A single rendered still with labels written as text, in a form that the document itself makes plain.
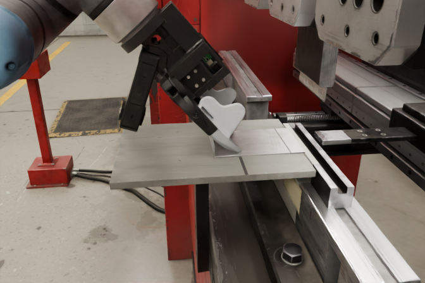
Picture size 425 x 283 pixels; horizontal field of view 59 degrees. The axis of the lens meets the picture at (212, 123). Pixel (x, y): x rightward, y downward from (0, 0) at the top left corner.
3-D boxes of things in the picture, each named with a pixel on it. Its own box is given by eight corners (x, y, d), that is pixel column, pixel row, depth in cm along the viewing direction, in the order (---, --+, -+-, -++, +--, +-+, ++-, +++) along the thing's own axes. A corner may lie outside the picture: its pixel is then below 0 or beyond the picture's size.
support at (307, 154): (281, 139, 64) (283, 123, 63) (286, 139, 64) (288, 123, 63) (310, 182, 52) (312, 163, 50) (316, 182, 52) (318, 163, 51)
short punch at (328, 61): (293, 80, 58) (298, 18, 55) (305, 79, 59) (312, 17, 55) (317, 102, 49) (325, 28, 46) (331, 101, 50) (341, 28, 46)
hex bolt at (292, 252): (278, 251, 49) (279, 241, 48) (298, 249, 49) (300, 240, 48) (284, 266, 46) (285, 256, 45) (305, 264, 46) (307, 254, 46)
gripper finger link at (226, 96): (255, 114, 58) (221, 76, 53) (226, 138, 59) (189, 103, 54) (248, 104, 60) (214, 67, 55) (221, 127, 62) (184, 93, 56)
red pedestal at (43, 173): (35, 172, 245) (9, 44, 212) (75, 170, 247) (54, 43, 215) (25, 189, 226) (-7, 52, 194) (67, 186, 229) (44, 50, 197)
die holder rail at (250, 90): (218, 76, 135) (218, 50, 131) (234, 76, 135) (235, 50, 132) (245, 134, 89) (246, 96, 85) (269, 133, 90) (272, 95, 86)
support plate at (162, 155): (124, 131, 63) (124, 125, 62) (277, 124, 66) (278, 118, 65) (109, 189, 46) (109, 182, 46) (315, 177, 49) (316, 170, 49)
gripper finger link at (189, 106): (217, 131, 48) (171, 79, 47) (208, 139, 48) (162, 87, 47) (219, 124, 53) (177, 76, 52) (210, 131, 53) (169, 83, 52)
